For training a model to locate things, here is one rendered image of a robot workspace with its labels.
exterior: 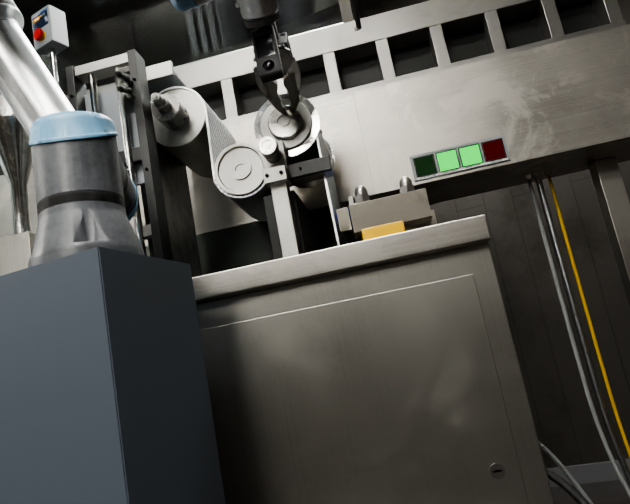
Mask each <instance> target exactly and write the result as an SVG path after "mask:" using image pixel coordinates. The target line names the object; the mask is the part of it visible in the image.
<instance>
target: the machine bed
mask: <svg viewBox="0 0 630 504"><path fill-rule="evenodd" d="M490 239H491V235H490V231H489V227H488V223H487V219H486V216H485V215H479V216H474V217H469V218H465V219H460V220H456V221H451V222H446V223H442V224H437V225H433V226H428V227H423V228H419V229H414V230H409V231H405V232H400V233H396V234H391V235H386V236H382V237H377V238H373V239H368V240H363V241H359V242H354V243H349V244H345V245H340V246H336V247H331V248H326V249H322V250H317V251H313V252H308V253H303V254H299V255H294V256H290V257H285V258H280V259H276V260H271V261H266V262H262V263H257V264H253V265H248V266H243V267H239V268H234V269H230V270H225V271H220V272H216V273H211V274H206V275H202V276H197V277H193V278H192V280H193V287H194V293H195V300H196V304H198V303H203V302H208V301H213V300H217V299H222V298H227V297H232V296H236V295H241V294H246V293H251V292H255V291H260V290H265V289H270V288H274V287H279V286H284V285H289V284H293V283H298V282H303V281H308V280H312V279H317V278H322V277H327V276H331V275H336V274H341V273H345V272H350V271H355V270H360V269H364V268H369V267H374V266H379V265H383V264H388V263H393V262H398V261H402V260H407V259H412V258H417V257H421V256H426V255H431V254H436V253H440V252H445V251H450V250H455V249H459V248H464V247H469V246H474V245H478V244H483V243H488V242H489V240H490Z"/></svg>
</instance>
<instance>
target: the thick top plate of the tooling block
mask: <svg viewBox="0 0 630 504"><path fill-rule="evenodd" d="M349 211H350V216H351V221H352V225H353V230H354V234H355V236H356V238H357V240H358V242H359V241H362V239H361V237H362V232H361V231H362V229H365V228H370V227H374V226H379V225H383V224H388V223H393V222H397V221H403V223H404V227H405V228H406V227H411V226H416V225H420V224H425V223H427V227H428V226H431V220H432V213H431V209H430V205H429V200H428V196H427V192H426V188H423V189H419V190H414V191H410V192H405V193H401V194H397V195H392V196H388V197H383V198H379V199H374V200H370V201H365V202H361V203H357V204H352V205H349Z"/></svg>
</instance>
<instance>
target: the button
mask: <svg viewBox="0 0 630 504"><path fill-rule="evenodd" d="M361 232H362V237H363V240H368V239H373V238H377V237H382V236H386V235H391V234H396V233H400V232H405V227H404V223H403V221H397V222H393V223H388V224H383V225H379V226H374V227H370V228H365V229H362V231H361Z"/></svg>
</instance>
